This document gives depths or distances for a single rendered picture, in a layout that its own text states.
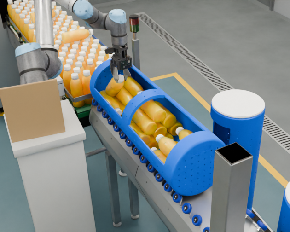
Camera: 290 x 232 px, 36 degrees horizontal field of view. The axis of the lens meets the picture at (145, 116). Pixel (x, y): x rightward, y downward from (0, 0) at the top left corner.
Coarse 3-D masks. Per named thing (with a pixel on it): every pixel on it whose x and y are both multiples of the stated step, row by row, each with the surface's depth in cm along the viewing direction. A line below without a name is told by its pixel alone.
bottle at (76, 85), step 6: (72, 78) 253; (78, 78) 255; (72, 84) 254; (78, 84) 254; (72, 90) 256; (78, 90) 255; (72, 96) 258; (78, 96) 257; (72, 102) 262; (78, 102) 260; (84, 102) 264
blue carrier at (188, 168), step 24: (96, 72) 236; (120, 72) 247; (96, 96) 235; (144, 96) 206; (168, 96) 210; (120, 120) 212; (192, 120) 190; (144, 144) 193; (192, 144) 174; (216, 144) 180; (168, 168) 178; (192, 168) 180; (192, 192) 187
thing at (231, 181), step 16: (224, 160) 93; (240, 160) 92; (224, 176) 95; (240, 176) 94; (224, 192) 97; (240, 192) 97; (224, 208) 99; (240, 208) 100; (224, 224) 101; (240, 224) 103
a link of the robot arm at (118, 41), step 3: (111, 36) 203; (126, 36) 204; (111, 39) 204; (114, 39) 202; (117, 39) 202; (120, 39) 202; (123, 39) 203; (126, 39) 204; (111, 42) 206; (114, 42) 203; (117, 42) 203; (120, 42) 203; (123, 42) 203; (126, 42) 205; (117, 45) 204; (120, 45) 204; (123, 45) 205
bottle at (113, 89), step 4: (112, 80) 223; (108, 84) 230; (112, 84) 223; (116, 84) 221; (120, 84) 222; (108, 88) 230; (112, 88) 226; (116, 88) 224; (120, 88) 225; (108, 92) 233; (112, 92) 230; (116, 92) 229; (112, 96) 236
